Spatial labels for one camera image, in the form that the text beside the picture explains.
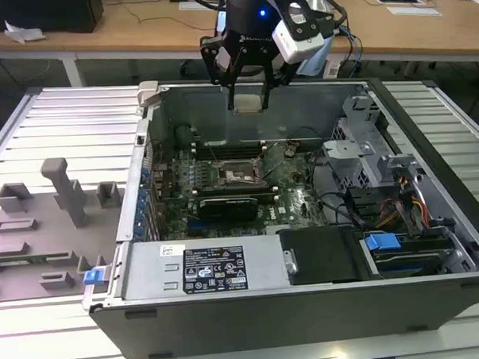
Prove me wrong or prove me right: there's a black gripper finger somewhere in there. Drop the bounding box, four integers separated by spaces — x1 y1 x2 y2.
256 46 302 111
199 33 249 113

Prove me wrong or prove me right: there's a silver CPU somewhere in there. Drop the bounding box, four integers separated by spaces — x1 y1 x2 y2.
233 92 267 115

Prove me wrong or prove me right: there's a metal wire locking lever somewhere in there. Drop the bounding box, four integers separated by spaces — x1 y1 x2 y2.
205 143 222 168
261 159 286 179

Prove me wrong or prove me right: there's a white-clipped RAM slot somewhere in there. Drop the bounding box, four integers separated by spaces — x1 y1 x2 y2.
191 139 266 149
192 146 268 157

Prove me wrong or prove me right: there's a CPU socket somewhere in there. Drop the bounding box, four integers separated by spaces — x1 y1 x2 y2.
215 157 265 190

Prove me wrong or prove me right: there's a small white box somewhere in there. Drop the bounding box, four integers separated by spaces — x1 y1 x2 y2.
323 60 342 79

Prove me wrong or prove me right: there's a green RAM stick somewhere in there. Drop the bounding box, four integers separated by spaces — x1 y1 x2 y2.
0 253 71 267
199 189 276 204

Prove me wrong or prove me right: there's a silver metal drive cage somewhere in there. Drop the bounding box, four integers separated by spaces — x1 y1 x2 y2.
319 91 422 195

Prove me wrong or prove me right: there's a wooden desk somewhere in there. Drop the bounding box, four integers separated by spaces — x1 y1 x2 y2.
0 0 479 94

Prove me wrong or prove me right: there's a black graphics card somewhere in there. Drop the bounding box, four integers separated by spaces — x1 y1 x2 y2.
198 194 262 226

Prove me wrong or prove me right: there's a green motherboard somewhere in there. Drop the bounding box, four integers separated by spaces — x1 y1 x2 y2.
153 137 332 239

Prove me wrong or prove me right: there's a black plastic shroud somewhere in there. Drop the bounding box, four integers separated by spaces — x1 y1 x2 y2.
276 224 367 287

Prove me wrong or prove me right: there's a hard disk in blue carrier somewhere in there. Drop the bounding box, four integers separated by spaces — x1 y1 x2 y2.
359 226 458 280

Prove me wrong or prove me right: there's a silver power supply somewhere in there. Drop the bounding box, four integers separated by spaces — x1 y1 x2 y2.
118 234 290 302

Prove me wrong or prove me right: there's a black computer tower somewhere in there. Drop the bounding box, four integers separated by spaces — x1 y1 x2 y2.
0 0 106 38

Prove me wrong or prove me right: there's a crumpled white paper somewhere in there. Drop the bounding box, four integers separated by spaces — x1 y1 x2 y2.
2 17 48 44

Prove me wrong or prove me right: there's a black PC case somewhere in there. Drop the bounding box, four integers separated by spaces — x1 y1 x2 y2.
71 66 479 359

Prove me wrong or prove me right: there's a blue case latch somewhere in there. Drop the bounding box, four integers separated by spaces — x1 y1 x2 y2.
82 268 102 288

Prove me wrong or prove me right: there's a gray parts rack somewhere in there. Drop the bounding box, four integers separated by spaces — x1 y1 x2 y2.
0 154 131 305

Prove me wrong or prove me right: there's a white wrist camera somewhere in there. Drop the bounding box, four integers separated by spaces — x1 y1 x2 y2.
270 0 327 66

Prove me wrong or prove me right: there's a blue cable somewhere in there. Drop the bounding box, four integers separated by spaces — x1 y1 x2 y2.
335 22 366 71

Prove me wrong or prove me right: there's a thick black cable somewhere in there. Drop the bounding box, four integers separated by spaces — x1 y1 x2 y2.
308 149 372 230

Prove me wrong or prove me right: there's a coloured power wire bundle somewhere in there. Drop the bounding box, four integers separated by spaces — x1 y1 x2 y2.
376 171 431 232

